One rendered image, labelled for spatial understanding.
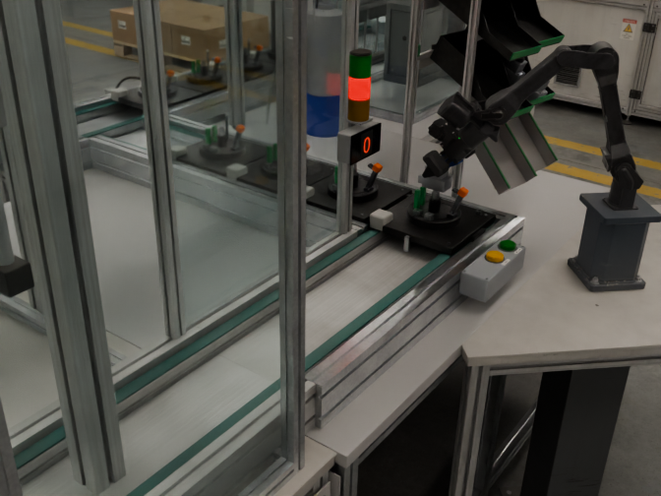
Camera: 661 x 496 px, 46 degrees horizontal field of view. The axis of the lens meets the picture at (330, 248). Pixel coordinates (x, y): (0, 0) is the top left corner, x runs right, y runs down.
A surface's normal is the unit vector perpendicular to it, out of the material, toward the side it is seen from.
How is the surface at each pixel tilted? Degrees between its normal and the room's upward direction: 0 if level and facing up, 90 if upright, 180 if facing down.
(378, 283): 0
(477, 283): 90
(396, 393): 0
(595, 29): 90
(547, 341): 0
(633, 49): 90
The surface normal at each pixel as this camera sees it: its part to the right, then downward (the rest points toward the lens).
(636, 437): 0.02, -0.88
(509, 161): 0.50, -0.37
